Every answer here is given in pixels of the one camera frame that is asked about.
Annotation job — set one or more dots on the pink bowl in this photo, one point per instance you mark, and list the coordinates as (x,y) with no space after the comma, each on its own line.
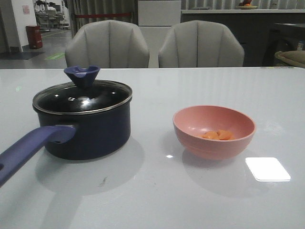
(191,123)

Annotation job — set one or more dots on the orange ham slice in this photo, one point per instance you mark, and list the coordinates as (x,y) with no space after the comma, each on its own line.
(225,135)
(213,135)

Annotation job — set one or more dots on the glass lid blue knob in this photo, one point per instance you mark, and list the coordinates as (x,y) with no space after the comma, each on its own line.
(83,95)

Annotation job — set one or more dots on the dark blue saucepan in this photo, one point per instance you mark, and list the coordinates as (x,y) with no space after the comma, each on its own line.
(71,137)

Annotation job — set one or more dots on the right grey chair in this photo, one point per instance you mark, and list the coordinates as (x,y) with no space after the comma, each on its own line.
(200,44)

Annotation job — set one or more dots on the grey chair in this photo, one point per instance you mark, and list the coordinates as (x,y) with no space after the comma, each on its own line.
(200,44)
(108,44)

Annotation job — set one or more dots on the left grey chair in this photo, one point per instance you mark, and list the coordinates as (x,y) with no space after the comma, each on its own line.
(108,44)

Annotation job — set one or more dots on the white cabinet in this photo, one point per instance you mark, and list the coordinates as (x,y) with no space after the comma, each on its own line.
(155,17)

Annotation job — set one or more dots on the red barrier tape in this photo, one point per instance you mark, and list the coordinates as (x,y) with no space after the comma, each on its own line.
(112,15)

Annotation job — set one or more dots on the fruit plate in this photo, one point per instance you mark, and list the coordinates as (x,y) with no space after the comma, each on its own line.
(246,5)

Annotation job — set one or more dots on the red bin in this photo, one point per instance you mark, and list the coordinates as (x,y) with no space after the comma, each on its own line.
(34,36)

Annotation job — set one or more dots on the olive sofa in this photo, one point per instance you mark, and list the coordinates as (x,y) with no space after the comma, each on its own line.
(290,58)

